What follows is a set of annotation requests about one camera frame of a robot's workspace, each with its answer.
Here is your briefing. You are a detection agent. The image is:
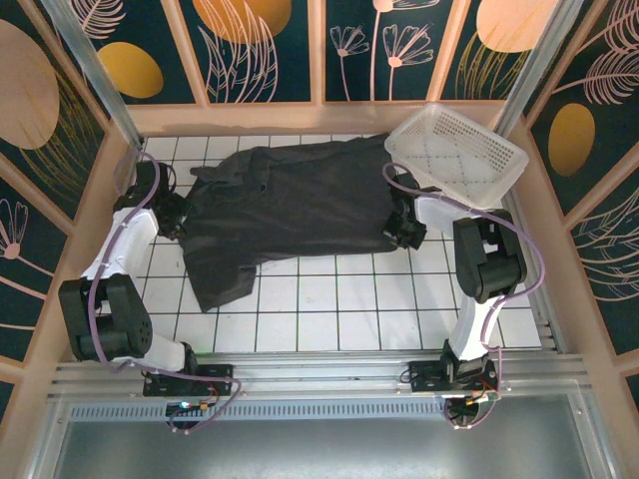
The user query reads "white plastic mesh basket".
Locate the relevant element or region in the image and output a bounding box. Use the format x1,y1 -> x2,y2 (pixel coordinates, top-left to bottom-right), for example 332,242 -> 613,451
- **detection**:
383,103 -> 530,211

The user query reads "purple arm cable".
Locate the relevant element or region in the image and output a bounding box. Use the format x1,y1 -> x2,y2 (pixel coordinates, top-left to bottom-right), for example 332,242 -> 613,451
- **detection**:
89,151 -> 244,436
381,160 -> 546,431

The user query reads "dark grey t-shirt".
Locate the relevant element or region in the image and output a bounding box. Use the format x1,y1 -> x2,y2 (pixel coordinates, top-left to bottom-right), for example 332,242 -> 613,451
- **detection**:
178,132 -> 403,314

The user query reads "small controller circuit board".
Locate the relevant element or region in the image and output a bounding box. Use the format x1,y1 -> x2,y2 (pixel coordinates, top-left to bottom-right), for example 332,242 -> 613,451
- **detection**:
166,398 -> 214,416
442,389 -> 501,406

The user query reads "aluminium mounting rail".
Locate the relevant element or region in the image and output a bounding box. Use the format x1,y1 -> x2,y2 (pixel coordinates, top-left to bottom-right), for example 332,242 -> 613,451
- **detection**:
47,351 -> 598,398

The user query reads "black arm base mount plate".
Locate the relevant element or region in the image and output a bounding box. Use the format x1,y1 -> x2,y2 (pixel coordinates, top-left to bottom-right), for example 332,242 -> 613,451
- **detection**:
401,358 -> 500,400
143,362 -> 236,398

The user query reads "aluminium frame post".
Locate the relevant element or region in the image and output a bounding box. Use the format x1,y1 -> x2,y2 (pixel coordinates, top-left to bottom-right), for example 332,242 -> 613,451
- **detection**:
493,0 -> 575,142
39,0 -> 147,152

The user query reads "grey metal sheet tray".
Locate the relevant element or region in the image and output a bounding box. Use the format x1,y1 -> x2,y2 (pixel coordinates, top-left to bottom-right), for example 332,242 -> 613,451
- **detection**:
49,393 -> 618,479

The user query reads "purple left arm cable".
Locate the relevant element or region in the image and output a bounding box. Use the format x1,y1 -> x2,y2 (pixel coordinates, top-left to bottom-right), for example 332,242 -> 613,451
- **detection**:
89,151 -> 244,436

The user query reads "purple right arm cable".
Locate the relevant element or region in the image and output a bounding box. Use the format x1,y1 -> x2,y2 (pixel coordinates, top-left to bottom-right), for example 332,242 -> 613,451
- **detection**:
381,160 -> 546,431

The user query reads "aluminium side rail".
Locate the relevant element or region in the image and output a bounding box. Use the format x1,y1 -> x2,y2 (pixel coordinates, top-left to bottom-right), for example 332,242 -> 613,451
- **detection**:
102,139 -> 146,273
501,194 -> 568,353

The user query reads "grey slotted cable duct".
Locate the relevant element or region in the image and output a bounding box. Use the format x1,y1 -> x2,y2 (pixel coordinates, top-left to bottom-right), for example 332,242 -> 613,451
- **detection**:
69,401 -> 450,421

